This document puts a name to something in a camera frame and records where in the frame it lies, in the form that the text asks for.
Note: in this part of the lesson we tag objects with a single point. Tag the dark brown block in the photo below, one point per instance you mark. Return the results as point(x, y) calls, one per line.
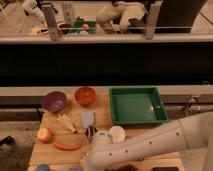
point(165, 169)

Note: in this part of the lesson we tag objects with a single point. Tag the green plastic tray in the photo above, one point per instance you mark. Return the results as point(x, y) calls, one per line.
point(137, 106)

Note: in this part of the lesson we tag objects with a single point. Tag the white paper cup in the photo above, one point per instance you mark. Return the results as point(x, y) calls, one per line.
point(118, 134)

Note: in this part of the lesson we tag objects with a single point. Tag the purple bowl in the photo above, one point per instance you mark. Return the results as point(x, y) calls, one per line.
point(54, 101)

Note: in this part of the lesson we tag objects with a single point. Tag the brown cookie pile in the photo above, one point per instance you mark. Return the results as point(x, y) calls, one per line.
point(124, 168)

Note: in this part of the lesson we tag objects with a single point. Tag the grey cloth piece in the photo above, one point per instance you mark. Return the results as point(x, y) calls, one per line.
point(87, 119)

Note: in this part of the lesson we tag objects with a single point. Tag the blue round object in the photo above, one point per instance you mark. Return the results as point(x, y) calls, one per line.
point(42, 167)

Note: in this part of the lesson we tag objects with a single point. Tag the wooden board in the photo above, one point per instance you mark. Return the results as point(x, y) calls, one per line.
point(60, 160)

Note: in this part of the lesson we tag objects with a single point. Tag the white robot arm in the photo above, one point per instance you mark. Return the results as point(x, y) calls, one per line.
point(186, 133)

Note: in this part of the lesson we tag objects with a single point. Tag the small metal cup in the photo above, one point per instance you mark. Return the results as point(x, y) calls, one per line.
point(90, 131)

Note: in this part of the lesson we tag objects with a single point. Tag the orange bowl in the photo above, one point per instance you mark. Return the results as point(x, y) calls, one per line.
point(85, 96)

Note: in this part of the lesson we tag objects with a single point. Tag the red yellow apple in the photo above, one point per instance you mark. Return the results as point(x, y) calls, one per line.
point(44, 135)

